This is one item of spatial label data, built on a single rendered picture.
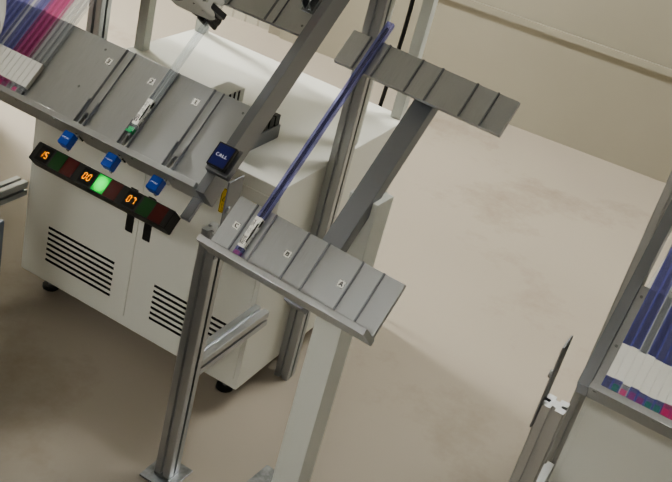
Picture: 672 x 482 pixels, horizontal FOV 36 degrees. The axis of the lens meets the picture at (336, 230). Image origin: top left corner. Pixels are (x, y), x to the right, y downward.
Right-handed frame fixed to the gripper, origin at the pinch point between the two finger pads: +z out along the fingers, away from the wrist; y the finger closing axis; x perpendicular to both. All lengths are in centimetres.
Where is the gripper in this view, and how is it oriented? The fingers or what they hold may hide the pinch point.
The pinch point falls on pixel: (209, 17)
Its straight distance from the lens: 211.6
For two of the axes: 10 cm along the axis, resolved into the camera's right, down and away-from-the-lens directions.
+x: -4.7, 8.8, -1.0
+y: -8.5, -4.2, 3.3
